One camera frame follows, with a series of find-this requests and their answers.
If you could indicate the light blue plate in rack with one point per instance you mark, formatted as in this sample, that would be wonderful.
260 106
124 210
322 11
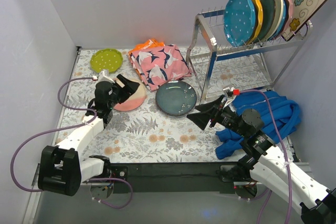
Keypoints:
282 21

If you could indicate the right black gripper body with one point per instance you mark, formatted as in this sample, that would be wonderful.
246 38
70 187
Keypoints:
213 114

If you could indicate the blue cloth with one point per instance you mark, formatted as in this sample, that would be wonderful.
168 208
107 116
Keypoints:
286 115

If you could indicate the floral table mat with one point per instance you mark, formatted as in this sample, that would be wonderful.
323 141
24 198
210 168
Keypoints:
146 134

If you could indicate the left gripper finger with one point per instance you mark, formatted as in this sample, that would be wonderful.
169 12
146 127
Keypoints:
123 81
133 95

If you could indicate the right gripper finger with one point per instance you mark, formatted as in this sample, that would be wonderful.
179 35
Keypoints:
201 119
207 106

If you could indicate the pink bird print cloth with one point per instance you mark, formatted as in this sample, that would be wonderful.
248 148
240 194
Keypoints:
158 65

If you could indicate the steel dish rack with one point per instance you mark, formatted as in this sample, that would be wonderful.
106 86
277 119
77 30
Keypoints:
210 51

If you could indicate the pink plate in rack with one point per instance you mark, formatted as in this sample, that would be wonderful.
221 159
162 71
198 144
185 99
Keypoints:
288 16

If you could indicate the dark teal plate in rack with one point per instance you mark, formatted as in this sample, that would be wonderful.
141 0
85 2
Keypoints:
268 8

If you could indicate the yellow polka dot plate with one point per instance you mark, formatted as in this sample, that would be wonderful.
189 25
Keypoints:
259 20

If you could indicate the green polka dot plate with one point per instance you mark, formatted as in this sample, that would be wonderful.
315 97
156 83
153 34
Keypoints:
106 59

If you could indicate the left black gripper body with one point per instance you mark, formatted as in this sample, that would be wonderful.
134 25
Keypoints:
120 89

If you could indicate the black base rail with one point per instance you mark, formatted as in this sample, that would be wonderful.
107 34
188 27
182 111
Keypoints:
183 177

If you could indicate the dark teal plate on table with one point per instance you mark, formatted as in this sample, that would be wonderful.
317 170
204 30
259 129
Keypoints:
176 98

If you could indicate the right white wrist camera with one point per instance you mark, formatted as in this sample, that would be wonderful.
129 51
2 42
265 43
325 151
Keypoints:
230 92

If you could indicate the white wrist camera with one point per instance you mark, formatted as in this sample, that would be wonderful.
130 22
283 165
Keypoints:
230 92
103 75

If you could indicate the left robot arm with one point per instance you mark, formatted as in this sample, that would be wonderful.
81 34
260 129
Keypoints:
62 169

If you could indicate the blue polka dot plate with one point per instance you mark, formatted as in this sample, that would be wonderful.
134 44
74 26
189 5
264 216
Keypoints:
239 21

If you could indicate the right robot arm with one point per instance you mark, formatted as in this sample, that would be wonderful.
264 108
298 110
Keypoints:
265 162

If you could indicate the cream rimmed plate in rack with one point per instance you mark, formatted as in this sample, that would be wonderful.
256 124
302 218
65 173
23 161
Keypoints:
279 8

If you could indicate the cream and pink plate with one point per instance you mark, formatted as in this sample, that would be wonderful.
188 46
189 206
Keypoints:
135 100

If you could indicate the orange cloth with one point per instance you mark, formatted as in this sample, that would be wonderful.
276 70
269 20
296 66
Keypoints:
150 43

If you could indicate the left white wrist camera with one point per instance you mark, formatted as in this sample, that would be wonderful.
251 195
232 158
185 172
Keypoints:
103 75

